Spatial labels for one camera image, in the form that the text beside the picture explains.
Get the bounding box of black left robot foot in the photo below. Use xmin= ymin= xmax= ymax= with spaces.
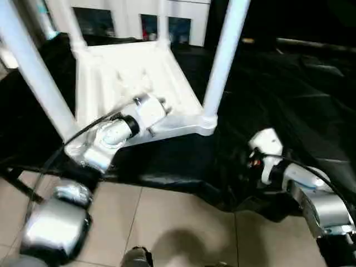
xmin=120 ymin=246 xmax=154 ymax=267

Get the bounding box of white glass door cabinet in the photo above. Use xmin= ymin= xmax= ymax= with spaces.
xmin=42 ymin=0 xmax=212 ymax=48

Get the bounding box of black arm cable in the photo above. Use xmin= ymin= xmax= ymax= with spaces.
xmin=25 ymin=111 xmax=126 ymax=223
xmin=259 ymin=153 xmax=356 ymax=215

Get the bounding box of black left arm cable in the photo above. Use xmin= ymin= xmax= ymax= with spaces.
xmin=25 ymin=111 xmax=126 ymax=223

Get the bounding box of white plastic table top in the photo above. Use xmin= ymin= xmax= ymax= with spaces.
xmin=64 ymin=40 xmax=219 ymax=167

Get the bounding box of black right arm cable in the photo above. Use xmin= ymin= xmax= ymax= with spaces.
xmin=259 ymin=153 xmax=356 ymax=215

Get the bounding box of black metal table frame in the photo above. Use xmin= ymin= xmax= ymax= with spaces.
xmin=0 ymin=167 xmax=39 ymax=204

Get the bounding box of black table mat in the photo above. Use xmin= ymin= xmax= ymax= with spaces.
xmin=0 ymin=34 xmax=356 ymax=217

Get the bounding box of light blue background object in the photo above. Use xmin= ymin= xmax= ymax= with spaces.
xmin=36 ymin=0 xmax=59 ymax=41

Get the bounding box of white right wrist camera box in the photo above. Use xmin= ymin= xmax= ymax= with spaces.
xmin=248 ymin=128 xmax=284 ymax=184

